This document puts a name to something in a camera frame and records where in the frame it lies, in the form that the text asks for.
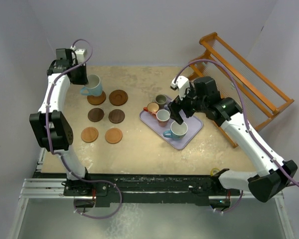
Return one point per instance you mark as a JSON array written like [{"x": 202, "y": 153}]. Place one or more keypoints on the pink red cup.
[{"x": 162, "y": 117}]

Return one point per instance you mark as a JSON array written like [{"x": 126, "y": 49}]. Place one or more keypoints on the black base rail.
[{"x": 200, "y": 190}]

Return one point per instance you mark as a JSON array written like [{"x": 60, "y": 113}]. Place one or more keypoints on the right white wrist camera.
[{"x": 180, "y": 84}]

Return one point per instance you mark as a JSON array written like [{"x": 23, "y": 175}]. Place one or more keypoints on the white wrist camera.
[
  {"x": 180, "y": 84},
  {"x": 81, "y": 55}
]

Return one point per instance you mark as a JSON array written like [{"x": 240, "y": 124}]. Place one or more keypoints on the grey green cup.
[{"x": 161, "y": 100}]

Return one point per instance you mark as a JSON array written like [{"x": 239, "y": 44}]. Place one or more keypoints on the aluminium frame profile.
[{"x": 34, "y": 188}]

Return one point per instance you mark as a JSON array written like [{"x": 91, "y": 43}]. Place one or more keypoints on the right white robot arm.
[{"x": 272, "y": 173}]

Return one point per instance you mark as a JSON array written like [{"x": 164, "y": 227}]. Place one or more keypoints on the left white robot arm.
[{"x": 51, "y": 128}]

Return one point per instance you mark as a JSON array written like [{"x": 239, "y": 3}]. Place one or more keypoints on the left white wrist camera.
[{"x": 81, "y": 55}]

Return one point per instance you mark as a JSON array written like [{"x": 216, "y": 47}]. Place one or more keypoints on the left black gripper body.
[{"x": 80, "y": 72}]

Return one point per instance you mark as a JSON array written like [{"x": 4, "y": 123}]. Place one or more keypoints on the large light blue cup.
[{"x": 94, "y": 86}]

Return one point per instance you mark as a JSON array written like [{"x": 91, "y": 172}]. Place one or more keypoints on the dark walnut coaster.
[
  {"x": 95, "y": 114},
  {"x": 116, "y": 116}
]

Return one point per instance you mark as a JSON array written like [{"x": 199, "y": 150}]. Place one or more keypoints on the light orange wooden coaster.
[
  {"x": 113, "y": 135},
  {"x": 89, "y": 134}
]

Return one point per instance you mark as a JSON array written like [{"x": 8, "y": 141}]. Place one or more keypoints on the yellow tape roll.
[{"x": 214, "y": 171}]

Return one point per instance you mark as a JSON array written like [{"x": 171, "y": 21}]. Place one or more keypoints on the reddish wooden coaster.
[
  {"x": 96, "y": 100},
  {"x": 118, "y": 97}
]

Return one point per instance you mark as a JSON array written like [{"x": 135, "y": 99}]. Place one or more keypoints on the orange wooden rack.
[{"x": 263, "y": 100}]

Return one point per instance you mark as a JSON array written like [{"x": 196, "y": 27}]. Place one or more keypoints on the blue cup with pattern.
[{"x": 176, "y": 131}]

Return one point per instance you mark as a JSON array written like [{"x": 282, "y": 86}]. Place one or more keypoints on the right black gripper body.
[{"x": 190, "y": 104}]

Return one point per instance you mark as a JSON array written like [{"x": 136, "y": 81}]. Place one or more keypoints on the orange copper cup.
[{"x": 152, "y": 108}]

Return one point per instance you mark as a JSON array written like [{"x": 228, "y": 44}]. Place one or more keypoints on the lilac serving tray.
[{"x": 194, "y": 126}]

